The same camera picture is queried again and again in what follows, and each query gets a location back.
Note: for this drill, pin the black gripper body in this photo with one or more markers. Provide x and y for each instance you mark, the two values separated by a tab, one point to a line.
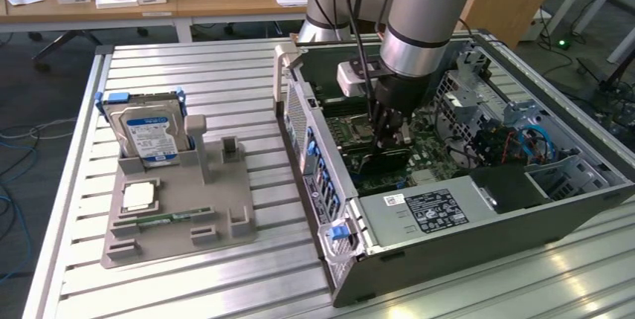
397	94

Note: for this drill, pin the black graphics card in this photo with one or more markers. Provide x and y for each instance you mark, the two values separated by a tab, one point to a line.
387	161

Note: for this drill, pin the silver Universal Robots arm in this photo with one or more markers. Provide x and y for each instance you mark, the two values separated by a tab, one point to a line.
422	18

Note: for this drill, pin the metal socket cover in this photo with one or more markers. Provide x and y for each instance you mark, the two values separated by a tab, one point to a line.
407	131

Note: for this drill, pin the CPU socket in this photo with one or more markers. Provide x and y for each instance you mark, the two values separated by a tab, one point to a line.
359	127

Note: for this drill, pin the green motherboard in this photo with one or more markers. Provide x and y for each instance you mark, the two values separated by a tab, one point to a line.
437	163

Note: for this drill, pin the perforated metal drive cage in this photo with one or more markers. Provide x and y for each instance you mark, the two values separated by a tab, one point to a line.
466	103

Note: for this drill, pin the grey power supply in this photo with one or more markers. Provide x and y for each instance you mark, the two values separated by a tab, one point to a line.
397	222

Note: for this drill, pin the blue case latch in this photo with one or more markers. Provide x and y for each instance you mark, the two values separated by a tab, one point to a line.
338	232

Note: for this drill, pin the white floor box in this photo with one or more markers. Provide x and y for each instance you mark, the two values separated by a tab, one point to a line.
538	29

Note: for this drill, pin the open grey PC case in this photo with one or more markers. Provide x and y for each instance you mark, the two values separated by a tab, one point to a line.
446	252

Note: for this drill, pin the grey metal disk bay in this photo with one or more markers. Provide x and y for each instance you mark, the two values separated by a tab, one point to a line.
570	177

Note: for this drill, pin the wooden office desk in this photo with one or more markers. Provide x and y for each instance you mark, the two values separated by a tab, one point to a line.
75	12
238	3

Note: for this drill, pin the black equipment stand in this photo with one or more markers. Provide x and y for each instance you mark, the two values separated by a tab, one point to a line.
616	73

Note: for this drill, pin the hard disk with blue label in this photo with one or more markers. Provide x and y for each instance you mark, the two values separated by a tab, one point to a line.
149	137

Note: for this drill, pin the grey parts rack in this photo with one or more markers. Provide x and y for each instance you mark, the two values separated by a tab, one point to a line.
179	229

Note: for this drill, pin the green RAM stick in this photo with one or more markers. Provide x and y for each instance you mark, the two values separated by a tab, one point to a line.
163	218

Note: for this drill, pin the silver CPU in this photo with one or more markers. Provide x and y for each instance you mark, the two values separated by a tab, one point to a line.
138	197

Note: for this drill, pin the blue disk caddy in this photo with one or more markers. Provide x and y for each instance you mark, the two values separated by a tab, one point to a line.
117	96

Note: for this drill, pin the flat white box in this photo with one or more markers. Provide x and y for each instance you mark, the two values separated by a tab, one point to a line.
117	3

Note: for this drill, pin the black chair base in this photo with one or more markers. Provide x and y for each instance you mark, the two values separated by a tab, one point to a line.
65	42

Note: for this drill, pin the white card with red print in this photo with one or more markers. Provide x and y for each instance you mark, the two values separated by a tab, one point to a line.
25	0

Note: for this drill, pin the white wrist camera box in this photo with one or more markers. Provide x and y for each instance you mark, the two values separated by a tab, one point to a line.
347	81

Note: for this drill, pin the white desk frame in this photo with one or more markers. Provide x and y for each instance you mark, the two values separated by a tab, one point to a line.
622	49

